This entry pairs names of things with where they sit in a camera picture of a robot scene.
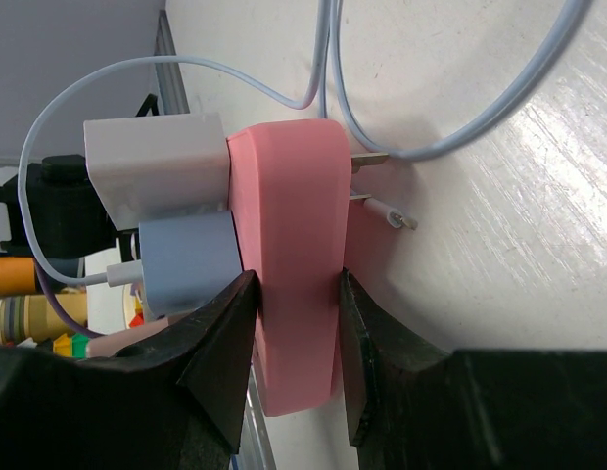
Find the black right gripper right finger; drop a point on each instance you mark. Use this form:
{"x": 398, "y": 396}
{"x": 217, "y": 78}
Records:
{"x": 410, "y": 405}

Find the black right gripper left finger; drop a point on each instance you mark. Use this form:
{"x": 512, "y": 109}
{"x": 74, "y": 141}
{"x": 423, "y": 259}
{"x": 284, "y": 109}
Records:
{"x": 174, "y": 400}

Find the blue charger plug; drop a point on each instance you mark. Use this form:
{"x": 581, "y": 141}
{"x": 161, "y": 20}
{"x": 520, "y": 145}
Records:
{"x": 187, "y": 260}

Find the pink triangular power strip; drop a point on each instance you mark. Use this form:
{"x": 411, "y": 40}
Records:
{"x": 290, "y": 196}

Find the white charger plug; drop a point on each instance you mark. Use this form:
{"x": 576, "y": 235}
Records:
{"x": 147, "y": 168}

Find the colourful clutter on shelf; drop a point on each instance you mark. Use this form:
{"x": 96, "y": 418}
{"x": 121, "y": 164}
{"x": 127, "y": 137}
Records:
{"x": 26, "y": 316}

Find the aluminium frame rail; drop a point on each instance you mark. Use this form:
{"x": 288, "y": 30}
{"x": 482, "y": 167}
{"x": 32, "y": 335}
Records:
{"x": 255, "y": 450}

